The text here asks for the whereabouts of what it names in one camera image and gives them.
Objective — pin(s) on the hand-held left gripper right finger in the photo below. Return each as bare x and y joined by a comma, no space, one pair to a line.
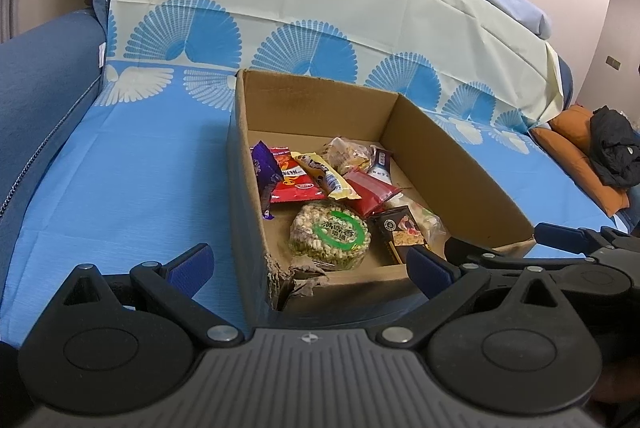
430,268

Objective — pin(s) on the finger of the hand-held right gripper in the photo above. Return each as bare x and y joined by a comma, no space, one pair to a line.
565,235
480,253

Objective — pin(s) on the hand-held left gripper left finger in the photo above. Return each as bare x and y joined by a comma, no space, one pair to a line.
192,268

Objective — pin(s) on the white green cracker packet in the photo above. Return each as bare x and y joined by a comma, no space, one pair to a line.
430,220

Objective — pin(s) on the black chocolate packet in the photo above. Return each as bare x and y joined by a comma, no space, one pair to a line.
400,230

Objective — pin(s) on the red long snack packet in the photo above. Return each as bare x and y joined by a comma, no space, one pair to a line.
372,193

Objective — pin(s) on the round green-label rice cake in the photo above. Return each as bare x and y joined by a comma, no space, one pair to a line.
330,235

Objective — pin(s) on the long stick snack packet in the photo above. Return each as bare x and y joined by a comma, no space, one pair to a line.
382,165

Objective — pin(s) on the purple snack packet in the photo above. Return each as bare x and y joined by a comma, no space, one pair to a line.
265,173

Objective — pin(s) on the red pretzel snack packet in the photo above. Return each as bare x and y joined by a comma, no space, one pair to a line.
295,185

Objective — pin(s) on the yellow snack bar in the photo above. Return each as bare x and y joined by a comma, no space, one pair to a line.
330,180

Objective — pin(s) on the clear cookie packet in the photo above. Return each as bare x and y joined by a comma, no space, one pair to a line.
347,155

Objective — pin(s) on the brown cardboard box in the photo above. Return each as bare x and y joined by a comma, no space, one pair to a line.
310,98

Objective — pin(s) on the dark clothing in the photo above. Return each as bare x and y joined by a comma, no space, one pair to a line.
615,148

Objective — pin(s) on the orange cushion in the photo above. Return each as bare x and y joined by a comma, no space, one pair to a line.
570,133

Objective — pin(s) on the blue fan-print cloth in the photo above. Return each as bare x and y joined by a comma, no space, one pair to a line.
350,8

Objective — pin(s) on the wall switch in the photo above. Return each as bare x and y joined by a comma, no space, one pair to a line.
613,63

